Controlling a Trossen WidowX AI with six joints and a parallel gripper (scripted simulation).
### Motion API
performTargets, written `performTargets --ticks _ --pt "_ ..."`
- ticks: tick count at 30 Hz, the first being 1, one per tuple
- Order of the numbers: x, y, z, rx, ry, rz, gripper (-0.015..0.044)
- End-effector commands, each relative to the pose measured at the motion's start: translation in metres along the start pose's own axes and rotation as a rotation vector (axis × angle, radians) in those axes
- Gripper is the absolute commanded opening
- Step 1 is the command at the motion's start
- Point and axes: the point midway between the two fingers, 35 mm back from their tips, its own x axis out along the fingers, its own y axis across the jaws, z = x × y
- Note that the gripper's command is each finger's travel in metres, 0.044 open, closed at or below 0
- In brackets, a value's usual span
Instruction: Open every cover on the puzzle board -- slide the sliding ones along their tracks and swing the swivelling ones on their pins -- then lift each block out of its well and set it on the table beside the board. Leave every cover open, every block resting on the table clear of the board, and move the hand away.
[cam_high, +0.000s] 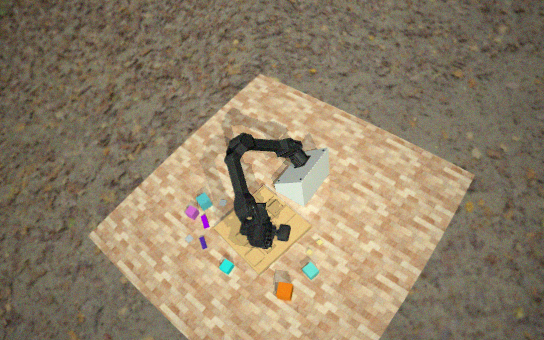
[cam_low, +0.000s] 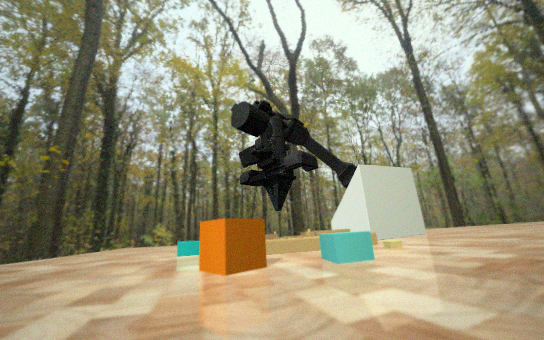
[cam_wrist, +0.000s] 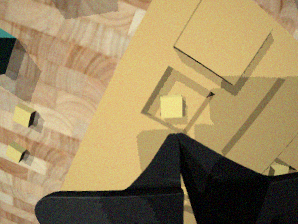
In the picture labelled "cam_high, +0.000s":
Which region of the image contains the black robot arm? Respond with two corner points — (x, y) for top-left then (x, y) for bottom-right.
(224, 133), (311, 249)

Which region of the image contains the cyan cube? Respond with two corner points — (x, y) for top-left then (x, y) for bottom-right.
(219, 259), (235, 274)

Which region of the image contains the teal square block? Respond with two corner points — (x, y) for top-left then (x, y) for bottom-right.
(302, 262), (319, 280)

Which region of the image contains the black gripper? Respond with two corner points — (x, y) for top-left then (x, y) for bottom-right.
(239, 222), (291, 242)

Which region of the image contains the teal cube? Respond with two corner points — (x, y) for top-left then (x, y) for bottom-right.
(195, 193), (213, 211)

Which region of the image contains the orange-brown block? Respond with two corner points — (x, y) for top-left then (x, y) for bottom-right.
(276, 282), (293, 301)

